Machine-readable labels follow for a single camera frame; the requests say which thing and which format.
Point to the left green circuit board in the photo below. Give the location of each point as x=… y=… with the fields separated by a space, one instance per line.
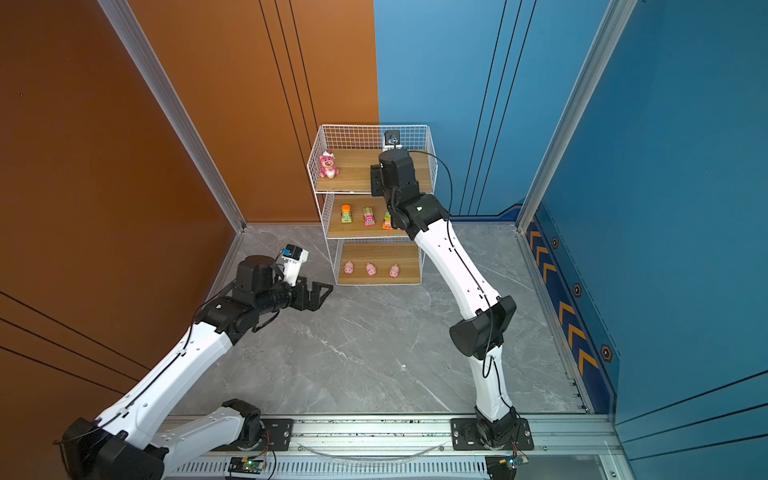
x=246 y=467

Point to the orange green toy car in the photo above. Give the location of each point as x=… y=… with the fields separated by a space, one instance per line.
x=346 y=214

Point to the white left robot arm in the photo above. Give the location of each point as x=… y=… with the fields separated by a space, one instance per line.
x=125 y=440

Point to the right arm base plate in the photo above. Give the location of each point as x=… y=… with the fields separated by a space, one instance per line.
x=471 y=434

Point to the green circuit board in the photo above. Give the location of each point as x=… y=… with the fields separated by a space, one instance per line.
x=514 y=461
x=246 y=467

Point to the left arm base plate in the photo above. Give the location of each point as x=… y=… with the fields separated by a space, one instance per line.
x=272 y=434

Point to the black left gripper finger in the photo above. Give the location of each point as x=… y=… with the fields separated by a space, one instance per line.
x=319 y=289
x=313 y=304

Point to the pink toy truck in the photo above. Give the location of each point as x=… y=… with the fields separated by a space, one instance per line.
x=368 y=216

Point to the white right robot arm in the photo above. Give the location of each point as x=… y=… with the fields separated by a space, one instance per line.
x=485 y=314

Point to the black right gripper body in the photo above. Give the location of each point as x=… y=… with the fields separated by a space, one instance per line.
x=379 y=185

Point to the aluminium front rail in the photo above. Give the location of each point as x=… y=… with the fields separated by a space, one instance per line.
x=419 y=446

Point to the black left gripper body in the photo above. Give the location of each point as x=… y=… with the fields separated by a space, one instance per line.
x=296 y=296

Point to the right green circuit board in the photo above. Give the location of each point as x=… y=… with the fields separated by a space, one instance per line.
x=514 y=461

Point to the green orange toy truck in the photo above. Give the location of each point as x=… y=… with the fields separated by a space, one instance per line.
x=387 y=222

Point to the pink bear toy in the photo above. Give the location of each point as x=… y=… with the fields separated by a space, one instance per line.
x=327 y=165

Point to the white wire wooden shelf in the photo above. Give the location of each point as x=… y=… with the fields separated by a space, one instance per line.
x=356 y=148

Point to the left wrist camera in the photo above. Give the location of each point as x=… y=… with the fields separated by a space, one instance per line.
x=293 y=257

